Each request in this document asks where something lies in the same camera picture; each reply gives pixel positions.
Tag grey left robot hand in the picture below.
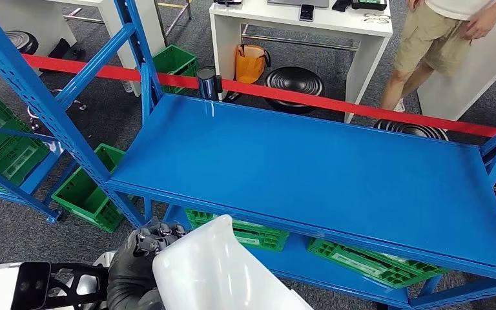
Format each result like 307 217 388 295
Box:
107 218 189 310

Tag white curved plastic part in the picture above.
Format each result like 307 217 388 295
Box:
152 214 313 310

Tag blue metal shelf rack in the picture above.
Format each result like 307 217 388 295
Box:
0 57 63 224
0 0 496 310

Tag green plastic crate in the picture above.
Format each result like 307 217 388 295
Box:
151 44 200 95
307 238 449 289
0 90 51 188
185 209 291 253
51 143 138 234

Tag orange bag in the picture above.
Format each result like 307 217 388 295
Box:
235 44 271 84

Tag black ribbed round stool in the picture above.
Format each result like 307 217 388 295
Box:
4 30 39 56
373 119 450 141
264 66 325 115

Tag red barrier belt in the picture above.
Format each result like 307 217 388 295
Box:
0 46 496 139

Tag black smartphone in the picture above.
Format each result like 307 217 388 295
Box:
298 4 316 22

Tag grey laptop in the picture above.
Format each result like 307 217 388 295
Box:
267 0 330 8

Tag eyeglasses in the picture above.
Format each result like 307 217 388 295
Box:
362 14 392 25

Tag black handheld device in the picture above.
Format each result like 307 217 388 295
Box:
350 0 388 12

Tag person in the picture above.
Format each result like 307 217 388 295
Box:
379 0 496 114

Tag black camera bracket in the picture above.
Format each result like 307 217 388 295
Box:
48 263 112 300

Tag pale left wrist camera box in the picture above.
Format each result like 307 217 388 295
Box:
0 262 52 310

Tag black chrome barrier post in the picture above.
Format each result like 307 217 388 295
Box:
196 67 223 102

